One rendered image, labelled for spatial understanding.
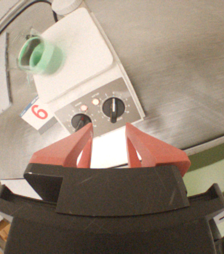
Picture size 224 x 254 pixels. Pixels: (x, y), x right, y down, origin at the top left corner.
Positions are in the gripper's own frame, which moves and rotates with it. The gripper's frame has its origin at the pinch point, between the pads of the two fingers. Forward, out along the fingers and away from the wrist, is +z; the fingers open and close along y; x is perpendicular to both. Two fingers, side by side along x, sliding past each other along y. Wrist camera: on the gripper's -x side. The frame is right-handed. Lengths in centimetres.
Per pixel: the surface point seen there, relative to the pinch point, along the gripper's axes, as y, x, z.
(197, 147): -16.5, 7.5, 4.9
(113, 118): -0.5, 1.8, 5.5
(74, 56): 4.4, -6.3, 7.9
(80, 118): 4.2, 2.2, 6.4
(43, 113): 14.0, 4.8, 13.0
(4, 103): 31.3, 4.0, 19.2
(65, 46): 6.0, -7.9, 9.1
